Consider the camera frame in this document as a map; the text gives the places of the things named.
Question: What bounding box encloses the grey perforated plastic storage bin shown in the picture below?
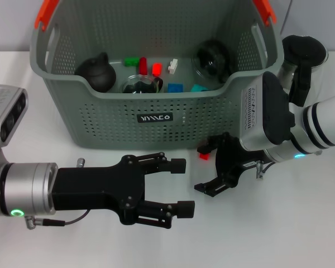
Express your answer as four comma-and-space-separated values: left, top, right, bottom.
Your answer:
30, 0, 283, 151

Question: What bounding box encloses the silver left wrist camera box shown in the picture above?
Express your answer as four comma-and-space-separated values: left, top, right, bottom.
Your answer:
0, 85, 28, 147

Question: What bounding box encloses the teal square toy brick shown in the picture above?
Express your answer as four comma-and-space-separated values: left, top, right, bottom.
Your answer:
189, 84, 209, 93

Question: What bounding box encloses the left arm cable with connector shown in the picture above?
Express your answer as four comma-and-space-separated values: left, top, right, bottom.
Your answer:
25, 209, 90, 230

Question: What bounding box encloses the black clay teapot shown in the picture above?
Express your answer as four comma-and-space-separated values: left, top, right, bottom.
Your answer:
74, 52, 117, 93

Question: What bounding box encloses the white long toy brick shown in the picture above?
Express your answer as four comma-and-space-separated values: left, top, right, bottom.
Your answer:
167, 59, 179, 74

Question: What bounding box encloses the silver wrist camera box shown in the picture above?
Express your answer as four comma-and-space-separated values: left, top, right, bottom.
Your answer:
241, 71, 296, 152
0, 85, 28, 147

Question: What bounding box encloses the glass teapot with black handle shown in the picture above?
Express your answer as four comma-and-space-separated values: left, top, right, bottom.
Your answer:
276, 35, 329, 108

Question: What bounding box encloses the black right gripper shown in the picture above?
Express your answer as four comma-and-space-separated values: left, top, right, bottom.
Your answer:
194, 133, 269, 198

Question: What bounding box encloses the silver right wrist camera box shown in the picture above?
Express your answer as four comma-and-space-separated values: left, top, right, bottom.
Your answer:
241, 71, 296, 152

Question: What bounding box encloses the thin grey background cable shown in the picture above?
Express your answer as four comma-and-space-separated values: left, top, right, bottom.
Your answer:
280, 0, 293, 36

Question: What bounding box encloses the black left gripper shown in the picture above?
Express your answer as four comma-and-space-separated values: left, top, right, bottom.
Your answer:
51, 152, 196, 229

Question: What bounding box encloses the glass teacup with black sleeve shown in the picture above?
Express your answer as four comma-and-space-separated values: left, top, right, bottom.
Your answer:
119, 74, 165, 94
192, 39, 232, 84

